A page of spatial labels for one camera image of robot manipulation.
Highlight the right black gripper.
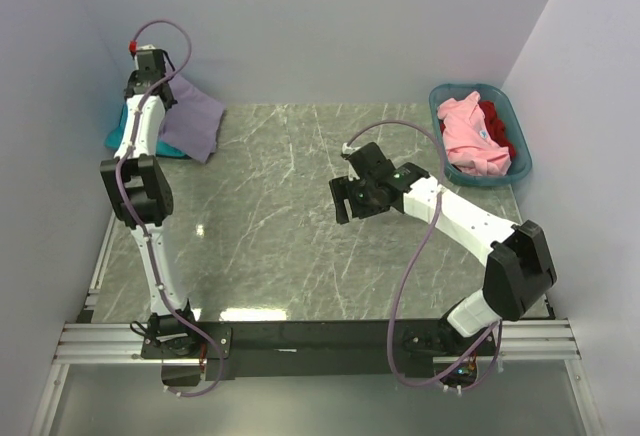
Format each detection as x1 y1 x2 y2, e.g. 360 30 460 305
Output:
330 174 391 225

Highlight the purple t shirt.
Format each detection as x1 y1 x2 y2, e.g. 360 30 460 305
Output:
156 75 226 163

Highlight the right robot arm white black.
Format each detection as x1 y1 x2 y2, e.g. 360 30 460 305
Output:
329 143 557 355

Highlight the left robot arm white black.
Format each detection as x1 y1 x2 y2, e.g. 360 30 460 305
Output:
100 43 201 359

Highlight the folded teal t shirt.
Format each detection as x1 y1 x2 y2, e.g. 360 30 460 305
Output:
104 104 189 159

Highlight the pink t shirt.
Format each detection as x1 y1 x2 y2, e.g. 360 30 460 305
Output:
437 91 512 177

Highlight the teal plastic basket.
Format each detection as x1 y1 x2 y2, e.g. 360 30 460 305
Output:
429 83 532 187

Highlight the red t shirt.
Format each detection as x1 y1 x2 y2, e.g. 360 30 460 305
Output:
479 100 517 160

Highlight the black base beam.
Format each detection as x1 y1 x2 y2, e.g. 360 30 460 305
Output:
129 316 496 386

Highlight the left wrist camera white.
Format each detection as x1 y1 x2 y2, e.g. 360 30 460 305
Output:
128 40 156 59

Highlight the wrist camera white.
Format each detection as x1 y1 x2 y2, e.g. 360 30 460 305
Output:
128 40 156 59
340 143 358 181

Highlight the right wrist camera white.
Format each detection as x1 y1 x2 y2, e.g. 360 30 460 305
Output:
340 143 358 181

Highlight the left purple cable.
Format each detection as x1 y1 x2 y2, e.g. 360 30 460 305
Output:
114 18 234 400

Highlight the purple cable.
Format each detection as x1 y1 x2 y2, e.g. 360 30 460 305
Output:
114 18 234 400
345 121 504 392

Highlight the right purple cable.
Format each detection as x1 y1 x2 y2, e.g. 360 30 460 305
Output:
345 121 504 392

